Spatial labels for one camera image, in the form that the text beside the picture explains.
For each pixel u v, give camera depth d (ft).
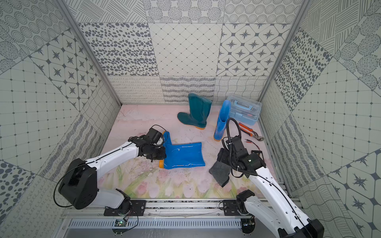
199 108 2.99
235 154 1.85
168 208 2.50
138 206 2.41
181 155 2.95
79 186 1.39
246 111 3.38
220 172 2.63
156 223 2.30
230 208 2.40
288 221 1.28
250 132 3.38
